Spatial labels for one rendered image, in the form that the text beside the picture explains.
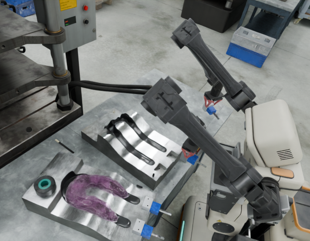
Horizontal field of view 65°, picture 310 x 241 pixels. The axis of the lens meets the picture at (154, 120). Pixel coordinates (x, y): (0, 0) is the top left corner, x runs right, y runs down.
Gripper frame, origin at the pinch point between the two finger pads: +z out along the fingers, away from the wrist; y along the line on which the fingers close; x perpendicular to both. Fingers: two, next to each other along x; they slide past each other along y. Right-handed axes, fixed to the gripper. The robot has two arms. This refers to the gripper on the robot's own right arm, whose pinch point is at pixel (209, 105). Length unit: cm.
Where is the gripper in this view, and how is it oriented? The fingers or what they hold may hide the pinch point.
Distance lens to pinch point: 152.9
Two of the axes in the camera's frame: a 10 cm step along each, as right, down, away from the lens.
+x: 4.3, 6.9, -5.7
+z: -1.5, 6.9, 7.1
